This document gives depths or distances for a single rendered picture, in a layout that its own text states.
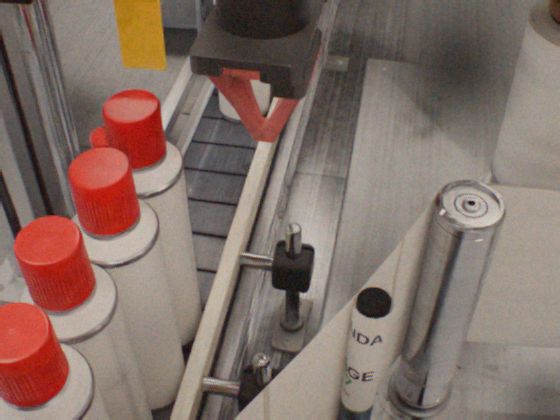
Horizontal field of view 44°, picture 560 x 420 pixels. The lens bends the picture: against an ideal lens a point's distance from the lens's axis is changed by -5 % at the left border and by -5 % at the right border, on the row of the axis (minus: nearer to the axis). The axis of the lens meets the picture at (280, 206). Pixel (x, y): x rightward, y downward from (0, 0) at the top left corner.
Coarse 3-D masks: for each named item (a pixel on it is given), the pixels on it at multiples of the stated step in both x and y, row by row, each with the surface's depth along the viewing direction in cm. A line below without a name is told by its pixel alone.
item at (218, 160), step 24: (216, 96) 74; (216, 120) 71; (192, 144) 69; (216, 144) 69; (240, 144) 69; (192, 168) 67; (216, 168) 66; (240, 168) 66; (192, 192) 64; (216, 192) 64; (240, 192) 64; (264, 192) 68; (192, 216) 62; (216, 216) 62; (216, 240) 60; (216, 264) 58; (216, 360) 55
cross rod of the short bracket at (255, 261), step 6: (246, 252) 55; (240, 258) 55; (246, 258) 55; (252, 258) 55; (258, 258) 55; (264, 258) 55; (270, 258) 55; (240, 264) 55; (246, 264) 55; (252, 264) 55; (258, 264) 55; (264, 264) 55; (270, 264) 54; (264, 270) 55; (270, 270) 55
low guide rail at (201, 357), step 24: (264, 144) 63; (264, 168) 61; (240, 216) 57; (240, 240) 55; (216, 288) 52; (216, 312) 50; (216, 336) 50; (192, 360) 48; (192, 384) 46; (192, 408) 45
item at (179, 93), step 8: (184, 72) 63; (184, 80) 62; (192, 80) 63; (176, 88) 61; (184, 88) 61; (192, 88) 64; (168, 96) 61; (176, 96) 61; (184, 96) 62; (168, 104) 60; (176, 104) 60; (168, 112) 59; (176, 112) 60; (168, 120) 58; (176, 120) 60; (168, 128) 58; (168, 136) 59
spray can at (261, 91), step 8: (256, 88) 68; (264, 88) 69; (256, 96) 69; (264, 96) 70; (224, 104) 70; (264, 104) 70; (224, 112) 71; (232, 112) 70; (264, 112) 71; (232, 120) 71; (240, 120) 71
